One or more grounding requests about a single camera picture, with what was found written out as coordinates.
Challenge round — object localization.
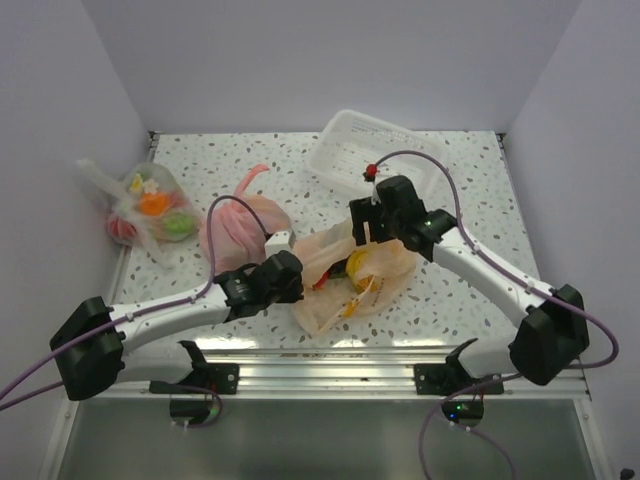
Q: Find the clear plastic bag with fruit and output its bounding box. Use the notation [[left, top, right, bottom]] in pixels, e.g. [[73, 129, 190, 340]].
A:
[[75, 159, 201, 260]]

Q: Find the yellow toy banana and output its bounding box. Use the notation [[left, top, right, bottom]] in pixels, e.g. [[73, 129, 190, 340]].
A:
[[345, 249, 383, 294]]

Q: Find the black base bracket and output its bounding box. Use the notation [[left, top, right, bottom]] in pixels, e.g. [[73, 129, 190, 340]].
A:
[[413, 363, 492, 397], [149, 363, 240, 395]]

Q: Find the white plastic basket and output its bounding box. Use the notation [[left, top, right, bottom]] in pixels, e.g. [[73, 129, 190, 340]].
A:
[[306, 110, 445, 219]]

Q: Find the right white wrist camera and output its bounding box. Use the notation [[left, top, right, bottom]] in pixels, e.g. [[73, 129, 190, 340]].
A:
[[363, 163, 380, 204]]

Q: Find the red toy chili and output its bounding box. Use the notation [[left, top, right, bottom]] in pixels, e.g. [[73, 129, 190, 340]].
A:
[[312, 271, 329, 291]]

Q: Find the right black base bracket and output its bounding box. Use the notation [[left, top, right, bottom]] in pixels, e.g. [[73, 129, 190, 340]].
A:
[[413, 363, 492, 397]]

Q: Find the orange plastic bag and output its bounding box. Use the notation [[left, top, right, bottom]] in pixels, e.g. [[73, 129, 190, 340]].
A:
[[292, 219, 417, 336]]

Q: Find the left black base bracket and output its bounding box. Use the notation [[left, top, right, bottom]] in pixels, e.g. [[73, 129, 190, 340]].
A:
[[149, 363, 240, 395]]

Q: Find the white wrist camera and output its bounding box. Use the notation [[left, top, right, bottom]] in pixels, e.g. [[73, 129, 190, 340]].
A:
[[363, 163, 380, 204], [264, 229, 295, 258]]

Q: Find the aluminium mounting rail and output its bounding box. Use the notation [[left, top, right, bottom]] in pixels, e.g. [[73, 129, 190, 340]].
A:
[[64, 344, 591, 401]]

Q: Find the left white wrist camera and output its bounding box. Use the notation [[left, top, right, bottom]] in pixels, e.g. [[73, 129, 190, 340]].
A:
[[264, 229, 295, 258]]

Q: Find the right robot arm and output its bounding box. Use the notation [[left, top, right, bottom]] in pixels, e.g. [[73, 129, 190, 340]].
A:
[[349, 176, 589, 393]]

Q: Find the pink plastic bag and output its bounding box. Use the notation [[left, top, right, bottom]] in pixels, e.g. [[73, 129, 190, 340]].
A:
[[199, 164, 291, 274]]

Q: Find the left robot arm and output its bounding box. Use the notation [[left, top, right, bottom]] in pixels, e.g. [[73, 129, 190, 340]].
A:
[[50, 251, 303, 401]]

